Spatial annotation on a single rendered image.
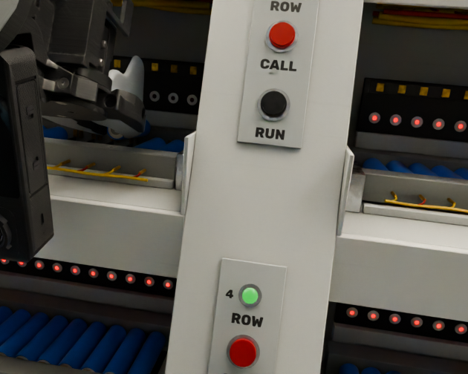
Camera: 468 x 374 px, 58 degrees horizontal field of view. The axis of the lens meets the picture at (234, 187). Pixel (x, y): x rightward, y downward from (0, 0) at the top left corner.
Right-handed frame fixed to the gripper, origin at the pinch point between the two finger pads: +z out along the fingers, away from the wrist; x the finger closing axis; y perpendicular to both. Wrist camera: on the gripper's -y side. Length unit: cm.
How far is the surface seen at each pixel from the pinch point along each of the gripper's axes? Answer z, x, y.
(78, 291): 9.1, 5.5, -16.0
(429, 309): -7.0, -24.4, -9.9
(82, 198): -7.7, -1.6, -6.0
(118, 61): 6.9, 3.9, 8.6
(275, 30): -9.4, -13.1, 5.7
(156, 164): -3.7, -5.0, -2.7
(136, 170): -3.5, -3.4, -3.4
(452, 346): 8.9, -32.5, -15.6
